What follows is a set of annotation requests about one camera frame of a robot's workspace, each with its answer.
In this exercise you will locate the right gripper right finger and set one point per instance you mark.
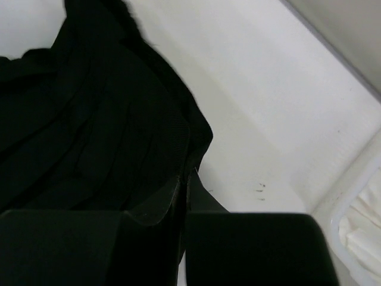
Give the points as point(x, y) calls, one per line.
point(224, 248)

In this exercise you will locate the black pleated skirt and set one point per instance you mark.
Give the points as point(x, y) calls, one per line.
point(98, 121)

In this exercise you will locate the white plastic basket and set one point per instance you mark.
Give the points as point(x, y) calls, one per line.
point(346, 181)

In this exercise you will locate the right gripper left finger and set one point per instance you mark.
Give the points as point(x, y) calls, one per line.
point(61, 247)

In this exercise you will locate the white cloth in basket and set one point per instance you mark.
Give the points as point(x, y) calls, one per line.
point(359, 229)

